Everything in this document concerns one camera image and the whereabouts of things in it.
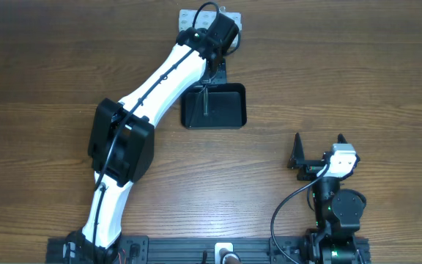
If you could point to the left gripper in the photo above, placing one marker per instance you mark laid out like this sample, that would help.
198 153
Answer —
219 73

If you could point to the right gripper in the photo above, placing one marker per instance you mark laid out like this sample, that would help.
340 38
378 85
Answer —
308 169

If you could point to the clear test tube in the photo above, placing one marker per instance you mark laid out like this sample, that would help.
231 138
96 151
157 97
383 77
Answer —
206 104
195 110
222 7

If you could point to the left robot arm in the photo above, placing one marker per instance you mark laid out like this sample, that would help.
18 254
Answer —
174 77

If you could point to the black tray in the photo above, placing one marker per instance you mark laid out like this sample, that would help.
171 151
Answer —
225 110

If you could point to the white test tube rack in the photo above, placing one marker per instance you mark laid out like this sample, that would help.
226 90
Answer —
187 20

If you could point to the mounting rail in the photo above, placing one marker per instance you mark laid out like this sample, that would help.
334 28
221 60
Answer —
181 251

